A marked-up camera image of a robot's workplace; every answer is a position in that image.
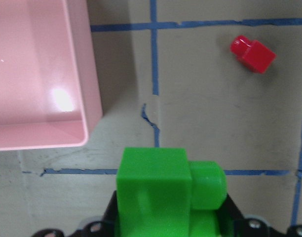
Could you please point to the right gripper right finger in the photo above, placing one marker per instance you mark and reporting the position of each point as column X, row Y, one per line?
column 229, row 218

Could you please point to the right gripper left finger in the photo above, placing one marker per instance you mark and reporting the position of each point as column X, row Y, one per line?
column 110, row 217

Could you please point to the pink plastic box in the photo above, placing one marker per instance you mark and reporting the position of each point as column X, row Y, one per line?
column 49, row 92

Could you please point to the green toy block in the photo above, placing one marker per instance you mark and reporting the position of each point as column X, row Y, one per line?
column 160, row 193

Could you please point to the red toy block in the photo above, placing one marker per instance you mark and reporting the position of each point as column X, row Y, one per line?
column 252, row 54

